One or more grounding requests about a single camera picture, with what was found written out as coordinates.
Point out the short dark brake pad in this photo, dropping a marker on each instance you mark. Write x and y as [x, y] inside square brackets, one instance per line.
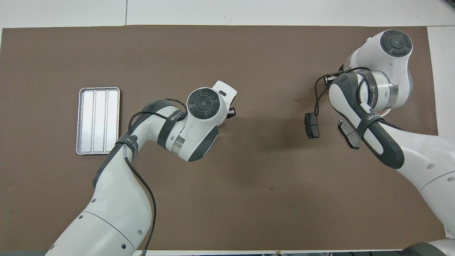
[312, 128]

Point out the brown table mat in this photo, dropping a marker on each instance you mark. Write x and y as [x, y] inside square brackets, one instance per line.
[249, 177]

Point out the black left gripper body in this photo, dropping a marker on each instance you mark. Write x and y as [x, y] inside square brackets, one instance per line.
[231, 112]

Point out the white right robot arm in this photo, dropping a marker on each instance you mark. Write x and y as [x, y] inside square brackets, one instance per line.
[419, 160]

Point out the silver metal tray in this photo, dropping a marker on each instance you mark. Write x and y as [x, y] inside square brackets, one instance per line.
[89, 121]

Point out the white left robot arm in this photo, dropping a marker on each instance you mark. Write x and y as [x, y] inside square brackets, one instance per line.
[117, 213]

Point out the long dark brake pad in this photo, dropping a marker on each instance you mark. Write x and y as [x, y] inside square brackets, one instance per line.
[346, 133]

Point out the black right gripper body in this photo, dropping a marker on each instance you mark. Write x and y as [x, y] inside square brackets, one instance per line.
[333, 79]

